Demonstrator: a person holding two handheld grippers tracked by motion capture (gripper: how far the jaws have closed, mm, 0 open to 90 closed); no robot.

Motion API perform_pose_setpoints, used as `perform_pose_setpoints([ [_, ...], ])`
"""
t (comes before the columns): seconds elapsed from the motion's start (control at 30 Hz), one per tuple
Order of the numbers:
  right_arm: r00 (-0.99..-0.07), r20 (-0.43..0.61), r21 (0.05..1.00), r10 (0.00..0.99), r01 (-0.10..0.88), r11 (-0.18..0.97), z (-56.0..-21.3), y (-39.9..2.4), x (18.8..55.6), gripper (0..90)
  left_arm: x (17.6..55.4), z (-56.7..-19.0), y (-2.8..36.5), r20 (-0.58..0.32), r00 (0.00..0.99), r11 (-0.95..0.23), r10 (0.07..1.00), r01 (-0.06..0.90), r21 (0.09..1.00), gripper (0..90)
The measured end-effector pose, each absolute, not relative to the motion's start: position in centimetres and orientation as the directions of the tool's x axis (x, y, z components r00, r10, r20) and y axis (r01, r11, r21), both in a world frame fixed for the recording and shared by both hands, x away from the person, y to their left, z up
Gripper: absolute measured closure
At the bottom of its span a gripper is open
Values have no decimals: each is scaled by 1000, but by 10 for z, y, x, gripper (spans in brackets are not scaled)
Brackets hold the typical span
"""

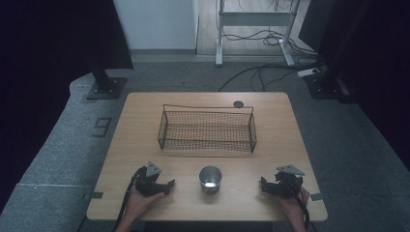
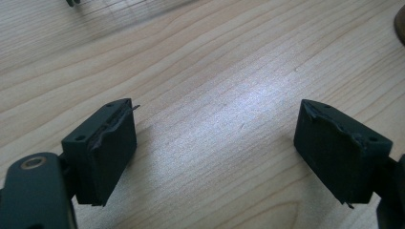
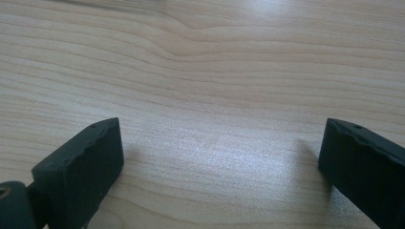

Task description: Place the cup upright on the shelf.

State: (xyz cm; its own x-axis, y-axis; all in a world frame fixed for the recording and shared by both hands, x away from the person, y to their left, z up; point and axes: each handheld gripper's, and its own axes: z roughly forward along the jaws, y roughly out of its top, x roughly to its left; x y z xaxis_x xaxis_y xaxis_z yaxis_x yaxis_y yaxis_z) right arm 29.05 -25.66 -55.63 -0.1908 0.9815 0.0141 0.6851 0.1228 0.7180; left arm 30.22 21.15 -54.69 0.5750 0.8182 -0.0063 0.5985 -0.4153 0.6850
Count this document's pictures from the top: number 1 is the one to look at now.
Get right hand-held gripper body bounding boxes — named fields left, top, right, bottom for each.
left=273, top=163, right=306, bottom=198

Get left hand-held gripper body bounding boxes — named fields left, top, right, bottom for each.
left=134, top=160, right=166, bottom=198

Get person's left hand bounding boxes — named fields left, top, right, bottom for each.
left=123, top=186, right=166, bottom=223

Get person's right hand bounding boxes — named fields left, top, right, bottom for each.
left=277, top=187, right=310, bottom=223

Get silver metal cup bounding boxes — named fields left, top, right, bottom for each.
left=198, top=164, right=223, bottom=196

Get white power strip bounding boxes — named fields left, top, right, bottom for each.
left=296, top=67, right=321, bottom=78

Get black curtain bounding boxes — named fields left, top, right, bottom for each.
left=298, top=0, right=410, bottom=168
left=0, top=0, right=134, bottom=211

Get black wire mesh basket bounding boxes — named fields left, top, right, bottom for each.
left=157, top=103, right=258, bottom=154

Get black stand with base plate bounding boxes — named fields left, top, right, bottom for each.
left=85, top=59, right=128, bottom=101
left=304, top=64, right=357, bottom=104

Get long black floor cable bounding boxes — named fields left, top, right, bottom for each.
left=218, top=63, right=308, bottom=93

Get tangled black floor cables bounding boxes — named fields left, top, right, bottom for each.
left=221, top=26, right=320, bottom=62

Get white metal desk frame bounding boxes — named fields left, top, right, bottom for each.
left=215, top=0, right=297, bottom=68

